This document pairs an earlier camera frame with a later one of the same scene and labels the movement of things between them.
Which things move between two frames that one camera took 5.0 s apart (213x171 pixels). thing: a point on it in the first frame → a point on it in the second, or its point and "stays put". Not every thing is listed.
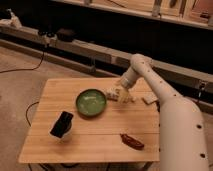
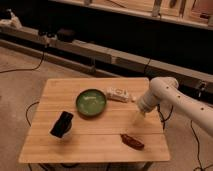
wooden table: [94, 120] stays put
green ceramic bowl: [90, 102] stays put
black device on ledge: [65, 35] stays put
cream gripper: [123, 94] → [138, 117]
